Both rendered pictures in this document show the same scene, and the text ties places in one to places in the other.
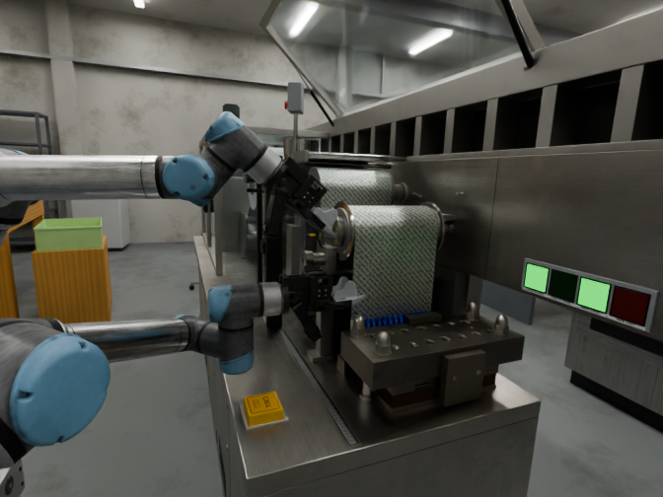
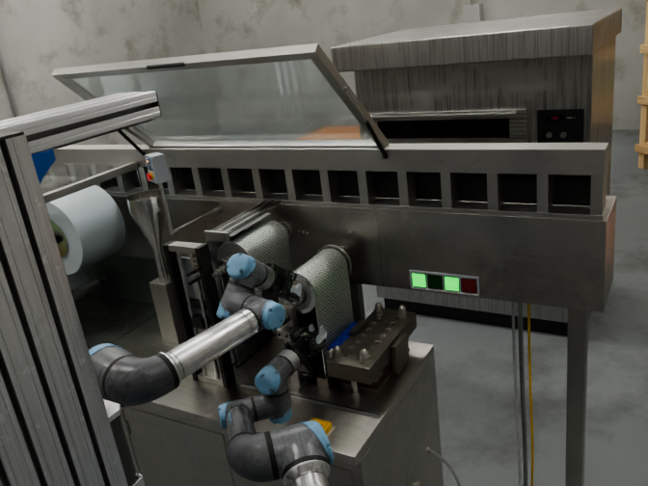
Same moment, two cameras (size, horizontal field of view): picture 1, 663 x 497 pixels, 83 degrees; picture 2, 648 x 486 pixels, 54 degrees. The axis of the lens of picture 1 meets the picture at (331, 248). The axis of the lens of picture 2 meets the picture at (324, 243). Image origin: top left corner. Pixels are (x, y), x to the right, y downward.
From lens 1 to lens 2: 143 cm
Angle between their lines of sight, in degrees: 36
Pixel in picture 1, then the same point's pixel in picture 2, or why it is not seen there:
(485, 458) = (420, 391)
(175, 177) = (273, 319)
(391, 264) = (332, 302)
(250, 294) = (284, 365)
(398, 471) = (395, 419)
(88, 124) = not seen: outside the picture
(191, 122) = not seen: outside the picture
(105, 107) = not seen: outside the picture
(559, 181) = (420, 227)
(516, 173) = (391, 220)
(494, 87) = (361, 164)
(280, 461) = (358, 443)
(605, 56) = (430, 164)
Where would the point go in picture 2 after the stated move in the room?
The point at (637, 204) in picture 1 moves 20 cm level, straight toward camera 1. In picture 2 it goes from (462, 238) to (474, 261)
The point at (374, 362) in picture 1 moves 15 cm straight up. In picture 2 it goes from (369, 368) to (364, 327)
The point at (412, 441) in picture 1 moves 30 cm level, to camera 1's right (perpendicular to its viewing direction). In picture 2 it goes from (397, 399) to (457, 362)
